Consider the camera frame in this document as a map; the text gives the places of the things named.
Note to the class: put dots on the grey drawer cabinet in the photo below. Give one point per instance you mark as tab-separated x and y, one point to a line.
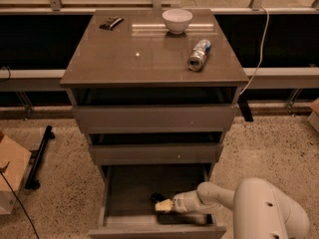
140	63

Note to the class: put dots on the white bowl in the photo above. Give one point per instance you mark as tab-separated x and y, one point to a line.
176	20

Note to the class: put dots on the silver blue can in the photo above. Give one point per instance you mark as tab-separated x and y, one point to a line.
199	55

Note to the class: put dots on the grey drawer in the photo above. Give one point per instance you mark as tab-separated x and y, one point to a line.
150	119
128	213
155	153

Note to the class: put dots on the middle grey drawer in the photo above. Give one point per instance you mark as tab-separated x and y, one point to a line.
155	153

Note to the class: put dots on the black snack wrapper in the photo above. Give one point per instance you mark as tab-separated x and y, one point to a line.
111	23

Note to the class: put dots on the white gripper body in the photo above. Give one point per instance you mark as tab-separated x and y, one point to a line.
179	204

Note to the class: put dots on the green soda can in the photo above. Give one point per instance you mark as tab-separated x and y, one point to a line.
157	198

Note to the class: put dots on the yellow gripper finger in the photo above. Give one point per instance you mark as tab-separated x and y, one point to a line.
164	206

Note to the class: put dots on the cardboard box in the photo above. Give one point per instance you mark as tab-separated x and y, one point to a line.
14	158
313	119

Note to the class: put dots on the top grey drawer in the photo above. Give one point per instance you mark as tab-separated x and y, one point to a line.
150	119

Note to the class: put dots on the black metal stand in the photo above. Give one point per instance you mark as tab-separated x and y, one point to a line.
36	157

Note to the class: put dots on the bottom grey drawer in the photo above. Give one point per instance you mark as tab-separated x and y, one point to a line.
128	213

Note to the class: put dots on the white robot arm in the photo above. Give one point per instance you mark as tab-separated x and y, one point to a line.
260	210

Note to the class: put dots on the cardboard box at right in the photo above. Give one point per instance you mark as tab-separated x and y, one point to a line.
313	119

